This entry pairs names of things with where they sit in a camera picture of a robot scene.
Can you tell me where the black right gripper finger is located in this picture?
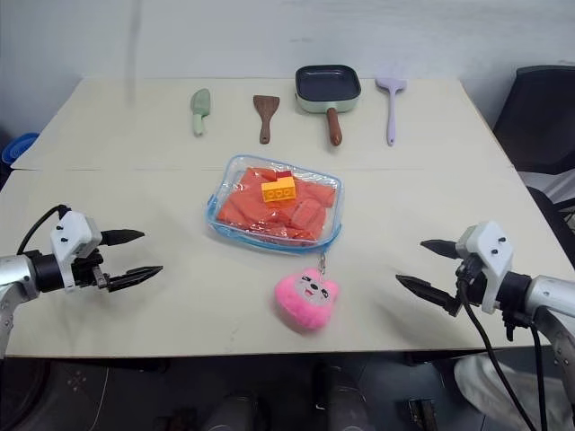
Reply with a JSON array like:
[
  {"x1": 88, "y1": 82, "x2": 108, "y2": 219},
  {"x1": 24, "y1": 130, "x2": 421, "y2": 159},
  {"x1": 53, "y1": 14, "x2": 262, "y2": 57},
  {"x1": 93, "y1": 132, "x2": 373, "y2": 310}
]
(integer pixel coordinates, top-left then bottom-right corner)
[
  {"x1": 420, "y1": 239, "x2": 460, "y2": 261},
  {"x1": 394, "y1": 274, "x2": 462, "y2": 316}
]

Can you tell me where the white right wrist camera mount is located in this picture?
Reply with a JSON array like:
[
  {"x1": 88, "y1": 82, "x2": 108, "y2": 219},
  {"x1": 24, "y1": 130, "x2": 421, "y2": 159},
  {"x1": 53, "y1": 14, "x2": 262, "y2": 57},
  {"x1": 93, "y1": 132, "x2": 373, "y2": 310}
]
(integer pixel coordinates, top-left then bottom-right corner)
[{"x1": 455, "y1": 220, "x2": 515, "y2": 314}]

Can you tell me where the green toy knife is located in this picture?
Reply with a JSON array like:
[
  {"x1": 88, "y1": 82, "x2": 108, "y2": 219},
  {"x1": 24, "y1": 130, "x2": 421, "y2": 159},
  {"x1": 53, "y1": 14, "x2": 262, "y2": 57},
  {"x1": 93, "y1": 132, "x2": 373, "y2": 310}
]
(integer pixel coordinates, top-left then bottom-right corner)
[{"x1": 189, "y1": 87, "x2": 212, "y2": 137}]

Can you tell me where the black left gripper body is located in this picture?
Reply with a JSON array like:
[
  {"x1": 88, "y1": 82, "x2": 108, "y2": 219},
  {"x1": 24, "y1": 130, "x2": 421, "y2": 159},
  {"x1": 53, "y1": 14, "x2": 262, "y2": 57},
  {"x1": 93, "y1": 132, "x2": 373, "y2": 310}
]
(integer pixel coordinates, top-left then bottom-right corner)
[{"x1": 71, "y1": 245, "x2": 112, "y2": 293}]

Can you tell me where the blue plastic bin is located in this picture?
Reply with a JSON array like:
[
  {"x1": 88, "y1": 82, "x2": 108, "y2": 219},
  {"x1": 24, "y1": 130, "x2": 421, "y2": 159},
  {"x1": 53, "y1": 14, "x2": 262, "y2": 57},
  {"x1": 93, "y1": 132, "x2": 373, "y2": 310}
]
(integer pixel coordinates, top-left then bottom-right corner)
[{"x1": 1, "y1": 131, "x2": 41, "y2": 168}]

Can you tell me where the brown wooden spatula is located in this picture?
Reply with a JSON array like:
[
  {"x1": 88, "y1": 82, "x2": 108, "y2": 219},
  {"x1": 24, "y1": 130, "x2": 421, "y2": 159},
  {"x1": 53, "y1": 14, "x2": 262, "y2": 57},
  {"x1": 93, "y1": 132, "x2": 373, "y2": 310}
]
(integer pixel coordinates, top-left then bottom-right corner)
[{"x1": 252, "y1": 94, "x2": 281, "y2": 145}]

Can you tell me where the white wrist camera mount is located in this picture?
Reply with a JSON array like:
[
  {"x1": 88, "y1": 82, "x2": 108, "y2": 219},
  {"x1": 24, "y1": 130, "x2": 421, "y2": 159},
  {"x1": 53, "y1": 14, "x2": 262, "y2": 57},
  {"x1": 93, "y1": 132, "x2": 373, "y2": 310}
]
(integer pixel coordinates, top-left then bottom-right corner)
[
  {"x1": 49, "y1": 211, "x2": 102, "y2": 293},
  {"x1": 455, "y1": 220, "x2": 515, "y2": 314}
]

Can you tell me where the black office chair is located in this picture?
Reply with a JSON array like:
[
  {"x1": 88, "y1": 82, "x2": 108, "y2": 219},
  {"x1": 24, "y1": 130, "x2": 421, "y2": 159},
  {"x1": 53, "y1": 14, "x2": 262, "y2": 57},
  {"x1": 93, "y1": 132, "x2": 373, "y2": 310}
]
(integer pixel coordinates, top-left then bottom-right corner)
[{"x1": 491, "y1": 65, "x2": 575, "y2": 176}]

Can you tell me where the yellow toy building brick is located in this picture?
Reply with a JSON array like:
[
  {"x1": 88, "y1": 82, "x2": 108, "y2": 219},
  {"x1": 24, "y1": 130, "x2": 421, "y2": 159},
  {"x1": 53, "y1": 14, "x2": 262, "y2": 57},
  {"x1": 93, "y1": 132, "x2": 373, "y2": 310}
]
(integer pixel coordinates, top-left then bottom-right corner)
[{"x1": 261, "y1": 176, "x2": 298, "y2": 206}]

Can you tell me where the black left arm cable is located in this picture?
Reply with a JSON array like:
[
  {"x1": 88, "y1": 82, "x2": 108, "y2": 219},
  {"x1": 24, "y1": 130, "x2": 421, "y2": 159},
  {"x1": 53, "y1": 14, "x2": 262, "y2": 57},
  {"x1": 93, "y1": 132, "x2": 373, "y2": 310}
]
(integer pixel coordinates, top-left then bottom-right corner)
[{"x1": 16, "y1": 204, "x2": 73, "y2": 257}]

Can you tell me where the green square frying pan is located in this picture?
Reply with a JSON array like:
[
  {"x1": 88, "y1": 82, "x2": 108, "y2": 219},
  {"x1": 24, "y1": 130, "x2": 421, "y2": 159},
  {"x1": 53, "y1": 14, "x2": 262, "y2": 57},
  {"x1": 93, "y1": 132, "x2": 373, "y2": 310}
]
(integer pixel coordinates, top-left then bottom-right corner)
[{"x1": 295, "y1": 65, "x2": 363, "y2": 147}]

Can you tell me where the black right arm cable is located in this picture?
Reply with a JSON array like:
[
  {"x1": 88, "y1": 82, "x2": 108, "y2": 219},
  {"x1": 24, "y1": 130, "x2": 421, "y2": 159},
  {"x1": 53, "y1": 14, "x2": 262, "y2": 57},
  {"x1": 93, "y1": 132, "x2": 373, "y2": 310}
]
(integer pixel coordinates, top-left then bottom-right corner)
[{"x1": 456, "y1": 277, "x2": 550, "y2": 431}]

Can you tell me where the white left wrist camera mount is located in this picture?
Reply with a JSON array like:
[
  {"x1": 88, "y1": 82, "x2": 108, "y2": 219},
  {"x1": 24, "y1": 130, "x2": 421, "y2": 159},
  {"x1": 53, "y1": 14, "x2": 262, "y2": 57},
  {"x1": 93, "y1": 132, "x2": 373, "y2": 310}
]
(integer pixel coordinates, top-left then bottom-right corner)
[{"x1": 49, "y1": 211, "x2": 102, "y2": 293}]

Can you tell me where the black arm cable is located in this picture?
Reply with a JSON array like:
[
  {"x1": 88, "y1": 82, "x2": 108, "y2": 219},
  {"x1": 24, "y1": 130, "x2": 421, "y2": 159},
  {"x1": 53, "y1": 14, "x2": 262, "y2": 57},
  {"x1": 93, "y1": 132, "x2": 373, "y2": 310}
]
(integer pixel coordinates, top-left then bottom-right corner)
[
  {"x1": 16, "y1": 204, "x2": 73, "y2": 257},
  {"x1": 456, "y1": 277, "x2": 550, "y2": 431}
]

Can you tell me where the lilac silicone slotted spatula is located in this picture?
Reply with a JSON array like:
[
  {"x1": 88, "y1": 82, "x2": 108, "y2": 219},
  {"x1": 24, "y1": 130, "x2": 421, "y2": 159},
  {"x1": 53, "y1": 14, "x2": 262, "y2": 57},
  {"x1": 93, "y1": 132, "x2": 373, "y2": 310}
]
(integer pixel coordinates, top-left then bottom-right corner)
[{"x1": 374, "y1": 62, "x2": 409, "y2": 147}]

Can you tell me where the clear pouch with orange blocks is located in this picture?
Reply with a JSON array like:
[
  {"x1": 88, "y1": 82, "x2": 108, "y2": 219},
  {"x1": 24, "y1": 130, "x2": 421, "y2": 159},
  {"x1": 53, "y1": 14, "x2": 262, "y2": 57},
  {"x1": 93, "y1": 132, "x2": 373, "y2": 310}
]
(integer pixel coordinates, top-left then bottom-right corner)
[{"x1": 205, "y1": 154, "x2": 346, "y2": 258}]

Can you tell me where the dark rounded robot leg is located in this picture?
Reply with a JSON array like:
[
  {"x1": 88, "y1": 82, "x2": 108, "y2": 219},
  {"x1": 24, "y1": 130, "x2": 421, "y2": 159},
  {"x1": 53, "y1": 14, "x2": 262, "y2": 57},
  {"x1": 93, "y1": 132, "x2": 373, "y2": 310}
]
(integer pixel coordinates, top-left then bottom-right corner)
[
  {"x1": 316, "y1": 363, "x2": 383, "y2": 431},
  {"x1": 201, "y1": 392, "x2": 261, "y2": 431}
]

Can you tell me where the white cloth bundle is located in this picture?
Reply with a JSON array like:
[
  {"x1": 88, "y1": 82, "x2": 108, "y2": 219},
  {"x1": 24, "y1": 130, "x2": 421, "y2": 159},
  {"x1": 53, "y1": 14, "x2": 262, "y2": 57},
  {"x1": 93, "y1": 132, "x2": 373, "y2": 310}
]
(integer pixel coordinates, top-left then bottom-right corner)
[{"x1": 453, "y1": 352, "x2": 562, "y2": 431}]

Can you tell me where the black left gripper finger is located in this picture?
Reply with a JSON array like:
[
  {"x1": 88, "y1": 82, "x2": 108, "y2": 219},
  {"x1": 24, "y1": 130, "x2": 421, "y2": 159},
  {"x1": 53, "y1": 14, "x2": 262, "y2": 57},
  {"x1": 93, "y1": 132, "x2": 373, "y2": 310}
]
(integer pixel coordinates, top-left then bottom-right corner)
[
  {"x1": 100, "y1": 228, "x2": 146, "y2": 248},
  {"x1": 106, "y1": 265, "x2": 164, "y2": 294}
]

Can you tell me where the pink plush keychain toy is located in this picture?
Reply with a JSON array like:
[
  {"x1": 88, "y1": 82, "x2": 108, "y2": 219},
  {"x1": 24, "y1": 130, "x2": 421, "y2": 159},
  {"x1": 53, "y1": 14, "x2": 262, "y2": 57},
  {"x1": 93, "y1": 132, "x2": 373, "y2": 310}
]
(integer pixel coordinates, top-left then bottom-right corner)
[{"x1": 273, "y1": 266, "x2": 342, "y2": 334}]

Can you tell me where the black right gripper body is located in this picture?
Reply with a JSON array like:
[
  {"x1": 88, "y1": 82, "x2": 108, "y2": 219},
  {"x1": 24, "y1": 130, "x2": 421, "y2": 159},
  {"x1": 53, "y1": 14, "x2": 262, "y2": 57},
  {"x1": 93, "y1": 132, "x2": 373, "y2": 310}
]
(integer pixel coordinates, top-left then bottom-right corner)
[{"x1": 452, "y1": 253, "x2": 489, "y2": 315}]

